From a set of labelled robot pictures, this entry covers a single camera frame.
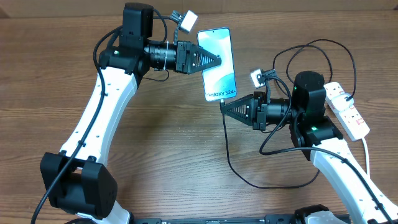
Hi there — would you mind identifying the white charger plug adapter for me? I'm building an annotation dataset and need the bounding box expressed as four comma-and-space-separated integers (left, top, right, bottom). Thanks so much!
331, 93, 354, 113

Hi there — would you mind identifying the blue Samsung smartphone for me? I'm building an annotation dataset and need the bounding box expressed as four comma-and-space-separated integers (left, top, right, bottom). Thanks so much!
197, 27, 237, 101

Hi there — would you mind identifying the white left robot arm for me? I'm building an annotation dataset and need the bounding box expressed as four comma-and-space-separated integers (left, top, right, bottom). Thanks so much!
40, 2, 221, 223

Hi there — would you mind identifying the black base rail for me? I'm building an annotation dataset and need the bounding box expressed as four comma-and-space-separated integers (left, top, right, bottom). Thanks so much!
134, 214, 294, 224

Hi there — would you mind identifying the black charging cable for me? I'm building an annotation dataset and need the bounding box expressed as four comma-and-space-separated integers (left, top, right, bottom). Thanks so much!
220, 39, 358, 190

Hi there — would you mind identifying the white power strip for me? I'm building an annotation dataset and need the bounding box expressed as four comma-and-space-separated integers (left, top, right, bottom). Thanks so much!
323, 82, 370, 141

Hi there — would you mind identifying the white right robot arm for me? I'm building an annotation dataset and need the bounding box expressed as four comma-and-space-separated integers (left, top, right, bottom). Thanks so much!
220, 71, 397, 223

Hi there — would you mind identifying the white power strip cord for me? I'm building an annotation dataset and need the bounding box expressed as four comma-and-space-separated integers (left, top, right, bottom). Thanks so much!
361, 138, 371, 177

